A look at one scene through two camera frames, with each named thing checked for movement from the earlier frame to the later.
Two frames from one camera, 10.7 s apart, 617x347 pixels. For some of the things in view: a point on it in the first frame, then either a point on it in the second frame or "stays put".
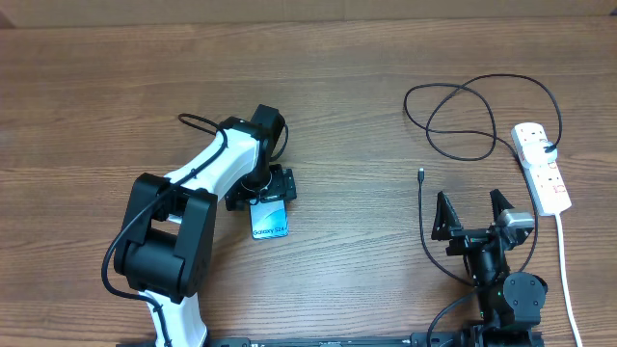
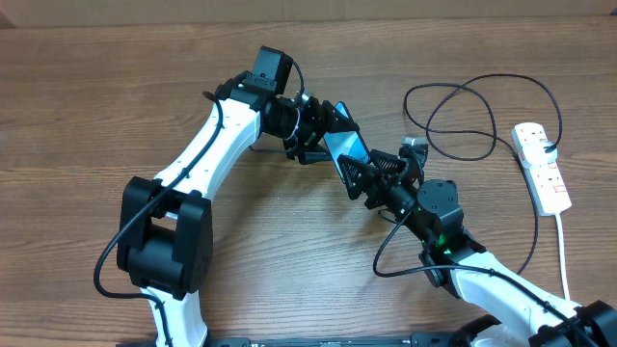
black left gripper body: (269, 183) -> (311, 125)
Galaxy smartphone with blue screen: (269, 218) -> (344, 144)
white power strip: (546, 181) stays put
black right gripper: (445, 227) -> (366, 175)
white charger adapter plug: (534, 155) stays put
